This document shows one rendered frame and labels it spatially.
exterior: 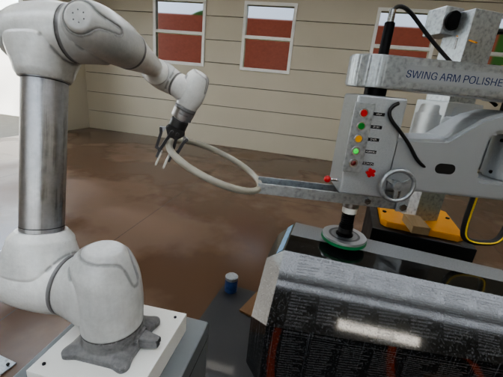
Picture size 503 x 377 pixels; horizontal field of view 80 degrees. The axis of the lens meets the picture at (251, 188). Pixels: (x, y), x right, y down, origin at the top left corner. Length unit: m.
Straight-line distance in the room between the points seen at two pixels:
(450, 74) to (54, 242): 1.43
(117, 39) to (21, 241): 0.52
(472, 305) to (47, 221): 1.53
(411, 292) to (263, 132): 6.53
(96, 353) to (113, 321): 0.10
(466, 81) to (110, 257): 1.36
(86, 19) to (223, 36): 7.20
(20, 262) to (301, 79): 7.00
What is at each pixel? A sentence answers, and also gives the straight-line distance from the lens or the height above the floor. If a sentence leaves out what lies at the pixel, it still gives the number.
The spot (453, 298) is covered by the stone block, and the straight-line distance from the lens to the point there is 1.56.
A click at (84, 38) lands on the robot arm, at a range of 0.79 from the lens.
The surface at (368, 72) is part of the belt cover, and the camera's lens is 1.33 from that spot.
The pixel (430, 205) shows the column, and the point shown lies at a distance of 2.34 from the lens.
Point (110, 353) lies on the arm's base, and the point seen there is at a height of 0.89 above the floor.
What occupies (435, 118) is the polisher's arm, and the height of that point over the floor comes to 1.46.
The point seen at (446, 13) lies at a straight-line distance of 2.27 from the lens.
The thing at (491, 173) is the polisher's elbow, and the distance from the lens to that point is 1.71.
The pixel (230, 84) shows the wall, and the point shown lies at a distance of 7.78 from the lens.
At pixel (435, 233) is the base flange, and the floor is 0.77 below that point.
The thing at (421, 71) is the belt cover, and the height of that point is 1.65.
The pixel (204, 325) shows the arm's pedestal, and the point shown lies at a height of 0.80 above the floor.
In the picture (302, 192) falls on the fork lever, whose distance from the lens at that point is 1.39.
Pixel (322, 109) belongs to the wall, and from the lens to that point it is 7.46.
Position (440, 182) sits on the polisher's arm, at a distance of 1.53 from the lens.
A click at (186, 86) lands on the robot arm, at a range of 1.29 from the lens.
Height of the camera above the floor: 1.53
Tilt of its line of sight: 19 degrees down
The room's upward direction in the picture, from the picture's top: 6 degrees clockwise
